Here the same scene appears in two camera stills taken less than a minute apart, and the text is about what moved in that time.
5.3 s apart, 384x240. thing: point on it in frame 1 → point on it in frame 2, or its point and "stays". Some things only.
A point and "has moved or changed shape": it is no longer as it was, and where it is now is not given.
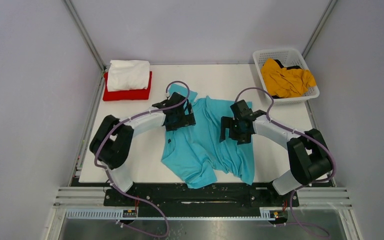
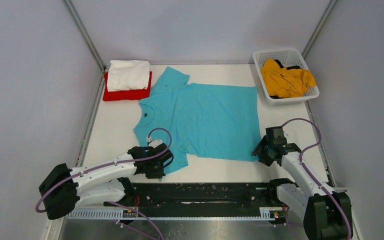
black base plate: (227, 200) stays
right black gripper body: (236, 132) → (262, 150)
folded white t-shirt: (128, 75) stays
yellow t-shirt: (286, 83) stays
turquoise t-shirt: (196, 153) has moved or changed shape
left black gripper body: (181, 119) → (157, 172)
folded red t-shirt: (133, 94) stays
